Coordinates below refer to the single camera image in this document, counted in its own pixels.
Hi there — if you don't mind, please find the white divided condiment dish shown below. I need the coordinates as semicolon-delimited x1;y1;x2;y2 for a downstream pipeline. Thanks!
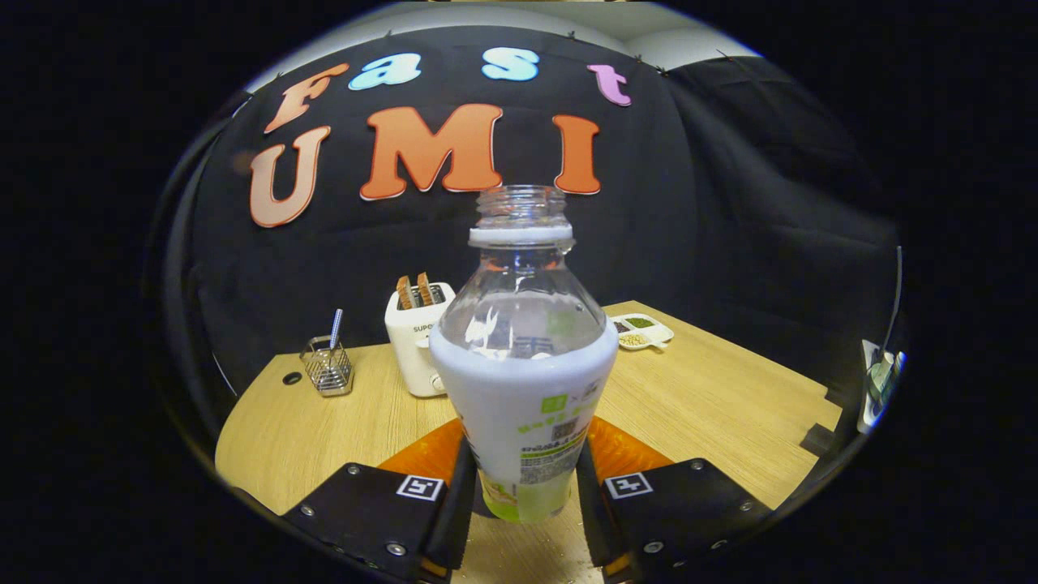
612;313;675;351

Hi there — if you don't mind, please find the metal wire mesh holder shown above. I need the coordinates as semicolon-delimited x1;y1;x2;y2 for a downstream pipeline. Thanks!
300;336;355;397

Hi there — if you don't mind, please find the white and green device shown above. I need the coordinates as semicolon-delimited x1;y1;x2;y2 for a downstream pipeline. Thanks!
860;339;905;435

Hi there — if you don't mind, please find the wooden table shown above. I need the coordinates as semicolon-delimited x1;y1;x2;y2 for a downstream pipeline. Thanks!
215;300;844;584

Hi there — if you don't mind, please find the black table edge clamp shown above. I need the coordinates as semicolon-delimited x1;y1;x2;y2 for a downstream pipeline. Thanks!
800;423;836;457

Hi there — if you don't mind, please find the clear plastic juice bottle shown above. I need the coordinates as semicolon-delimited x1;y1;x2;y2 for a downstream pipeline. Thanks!
428;185;620;524

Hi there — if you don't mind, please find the black backdrop cloth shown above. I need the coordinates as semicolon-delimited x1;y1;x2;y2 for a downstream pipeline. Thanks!
146;24;901;455

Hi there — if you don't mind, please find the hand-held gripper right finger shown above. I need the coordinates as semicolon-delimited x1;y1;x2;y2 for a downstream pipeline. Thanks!
574;416;773;581

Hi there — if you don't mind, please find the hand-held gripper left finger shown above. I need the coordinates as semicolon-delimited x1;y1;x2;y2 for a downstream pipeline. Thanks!
282;418;479;583

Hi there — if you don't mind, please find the white toaster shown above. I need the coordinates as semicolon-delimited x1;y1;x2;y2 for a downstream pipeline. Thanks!
384;281;457;398

